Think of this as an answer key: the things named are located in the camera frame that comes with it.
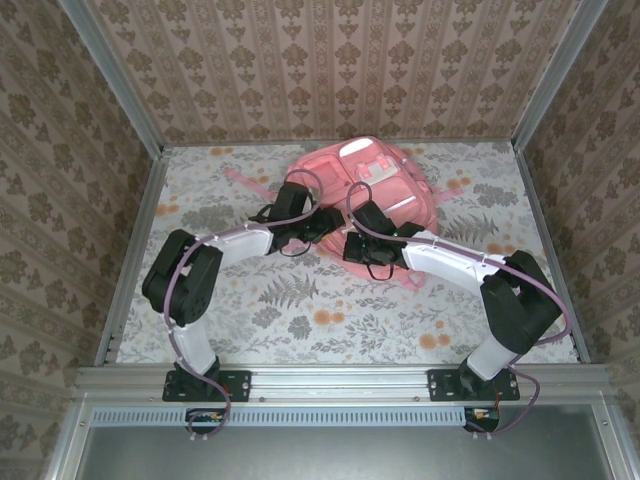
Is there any pink school backpack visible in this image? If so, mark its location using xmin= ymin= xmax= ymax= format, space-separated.
xmin=223 ymin=138 xmax=464 ymax=291

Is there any floral tablecloth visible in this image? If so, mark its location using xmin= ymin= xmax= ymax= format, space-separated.
xmin=117 ymin=142 xmax=581 ymax=365

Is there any grey metal panel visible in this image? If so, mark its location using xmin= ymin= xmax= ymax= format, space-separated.
xmin=49 ymin=403 xmax=640 ymax=480

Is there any aluminium side rail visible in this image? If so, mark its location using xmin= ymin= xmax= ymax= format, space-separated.
xmin=93 ymin=147 xmax=172 ymax=366
xmin=512 ymin=147 xmax=592 ymax=364

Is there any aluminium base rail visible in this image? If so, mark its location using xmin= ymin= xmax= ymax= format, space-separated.
xmin=74 ymin=363 xmax=614 ymax=402

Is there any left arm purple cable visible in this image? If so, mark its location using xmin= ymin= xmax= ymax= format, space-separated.
xmin=164 ymin=168 xmax=326 ymax=444

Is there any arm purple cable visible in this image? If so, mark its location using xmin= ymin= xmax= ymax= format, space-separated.
xmin=164 ymin=168 xmax=326 ymax=444
xmin=347 ymin=180 xmax=574 ymax=441

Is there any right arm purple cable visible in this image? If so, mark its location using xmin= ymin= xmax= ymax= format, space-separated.
xmin=347 ymin=180 xmax=574 ymax=441

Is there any grey slotted cable duct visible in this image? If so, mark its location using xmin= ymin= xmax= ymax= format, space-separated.
xmin=92 ymin=405 xmax=469 ymax=428

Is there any aluminium frame post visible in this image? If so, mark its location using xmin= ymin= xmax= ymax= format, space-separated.
xmin=57 ymin=0 xmax=166 ymax=157
xmin=512 ymin=0 xmax=609 ymax=152

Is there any black connector with wires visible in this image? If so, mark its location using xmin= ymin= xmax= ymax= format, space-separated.
xmin=463 ymin=405 xmax=501 ymax=434
xmin=185 ymin=407 xmax=227 ymax=435

